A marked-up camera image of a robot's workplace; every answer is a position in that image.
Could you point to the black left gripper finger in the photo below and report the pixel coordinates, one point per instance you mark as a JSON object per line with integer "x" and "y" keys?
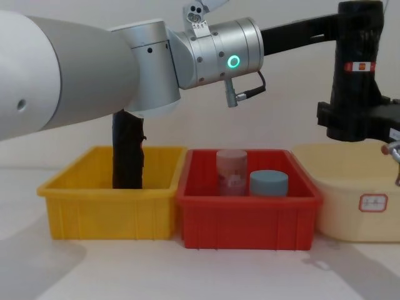
{"x": 326, "y": 26}

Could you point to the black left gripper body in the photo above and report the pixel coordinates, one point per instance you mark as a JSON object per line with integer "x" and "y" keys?
{"x": 287, "y": 34}

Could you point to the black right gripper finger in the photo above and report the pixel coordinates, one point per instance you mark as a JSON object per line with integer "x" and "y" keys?
{"x": 378, "y": 110}
{"x": 325, "y": 114}

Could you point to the white and silver left robot arm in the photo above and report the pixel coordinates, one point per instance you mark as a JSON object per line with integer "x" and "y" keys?
{"x": 93, "y": 68}

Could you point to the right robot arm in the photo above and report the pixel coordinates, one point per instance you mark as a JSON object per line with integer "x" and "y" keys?
{"x": 394, "y": 156}

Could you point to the white paper label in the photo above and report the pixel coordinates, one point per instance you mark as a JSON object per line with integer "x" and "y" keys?
{"x": 373, "y": 203}

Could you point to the blue-grey round jar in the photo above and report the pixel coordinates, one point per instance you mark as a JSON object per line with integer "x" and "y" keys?
{"x": 268, "y": 184}

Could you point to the cream plastic bin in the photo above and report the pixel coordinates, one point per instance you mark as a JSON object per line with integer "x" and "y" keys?
{"x": 337, "y": 206}

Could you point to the pink translucent jar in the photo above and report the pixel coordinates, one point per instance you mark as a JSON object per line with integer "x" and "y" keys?
{"x": 231, "y": 173}

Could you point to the red plastic bin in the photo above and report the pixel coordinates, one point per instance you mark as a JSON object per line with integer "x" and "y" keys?
{"x": 247, "y": 223}

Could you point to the white table cloth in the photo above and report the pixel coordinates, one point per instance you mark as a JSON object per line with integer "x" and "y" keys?
{"x": 156, "y": 272}

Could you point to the yellow plastic bin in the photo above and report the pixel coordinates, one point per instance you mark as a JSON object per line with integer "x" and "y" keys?
{"x": 103, "y": 215}

